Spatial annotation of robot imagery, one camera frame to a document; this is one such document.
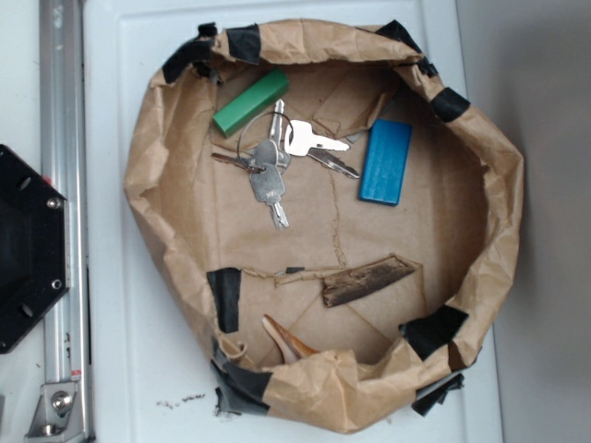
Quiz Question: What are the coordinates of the dark wood chip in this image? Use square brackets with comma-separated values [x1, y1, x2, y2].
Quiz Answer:
[321, 255, 417, 307]

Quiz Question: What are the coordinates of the brown paper bag bin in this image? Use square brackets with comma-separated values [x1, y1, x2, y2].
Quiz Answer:
[124, 19, 524, 434]

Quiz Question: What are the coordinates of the large grey key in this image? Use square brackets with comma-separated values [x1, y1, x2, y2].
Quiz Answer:
[249, 139, 289, 230]

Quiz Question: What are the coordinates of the upright silver key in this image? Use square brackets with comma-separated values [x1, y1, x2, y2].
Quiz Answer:
[270, 99, 291, 173]

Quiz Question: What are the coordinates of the silver key under white key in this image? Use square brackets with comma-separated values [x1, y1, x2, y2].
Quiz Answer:
[307, 148, 360, 179]

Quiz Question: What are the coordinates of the bright silver key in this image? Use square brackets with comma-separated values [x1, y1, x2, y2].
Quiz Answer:
[283, 120, 350, 157]

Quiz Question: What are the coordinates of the small bronze key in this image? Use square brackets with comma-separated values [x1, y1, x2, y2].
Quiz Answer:
[211, 153, 265, 174]

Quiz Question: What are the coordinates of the blue wooden block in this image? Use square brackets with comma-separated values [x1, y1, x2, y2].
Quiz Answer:
[358, 119, 412, 206]

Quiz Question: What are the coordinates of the orange pointed seashell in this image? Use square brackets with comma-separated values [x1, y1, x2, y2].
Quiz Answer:
[262, 315, 319, 365]

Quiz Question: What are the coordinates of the green wooden block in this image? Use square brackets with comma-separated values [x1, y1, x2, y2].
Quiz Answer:
[213, 68, 289, 138]

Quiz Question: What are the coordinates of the white tray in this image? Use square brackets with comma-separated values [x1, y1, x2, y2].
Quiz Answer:
[81, 0, 505, 443]

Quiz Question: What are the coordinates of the wire key ring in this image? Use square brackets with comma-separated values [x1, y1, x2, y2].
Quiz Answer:
[235, 110, 294, 163]

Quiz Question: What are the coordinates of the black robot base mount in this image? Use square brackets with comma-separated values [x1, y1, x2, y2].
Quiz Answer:
[0, 145, 68, 354]

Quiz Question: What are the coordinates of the aluminium frame rail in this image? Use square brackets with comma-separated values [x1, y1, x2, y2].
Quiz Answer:
[39, 1, 94, 442]

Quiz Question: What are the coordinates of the metal corner bracket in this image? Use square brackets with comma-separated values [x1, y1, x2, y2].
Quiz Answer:
[24, 381, 85, 442]

